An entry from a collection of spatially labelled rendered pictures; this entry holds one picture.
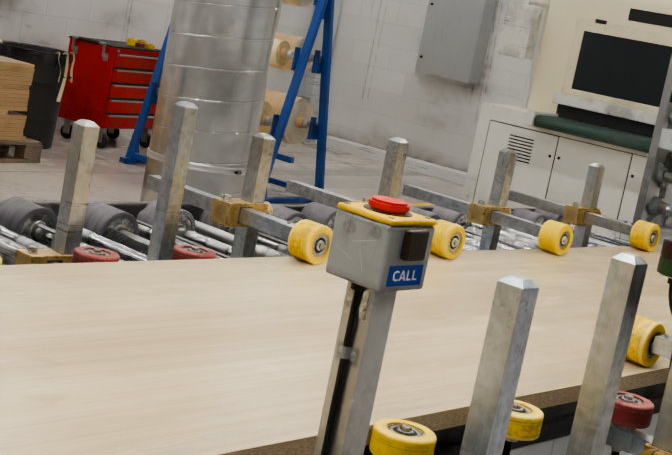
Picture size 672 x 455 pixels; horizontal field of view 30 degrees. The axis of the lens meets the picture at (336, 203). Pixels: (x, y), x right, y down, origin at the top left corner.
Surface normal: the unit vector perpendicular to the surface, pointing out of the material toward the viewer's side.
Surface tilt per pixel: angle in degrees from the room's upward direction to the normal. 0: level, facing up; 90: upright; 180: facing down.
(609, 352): 90
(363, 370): 90
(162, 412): 0
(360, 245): 90
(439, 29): 90
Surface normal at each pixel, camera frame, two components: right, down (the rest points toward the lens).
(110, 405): 0.19, -0.97
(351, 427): 0.73, 0.24
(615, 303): -0.65, -0.01
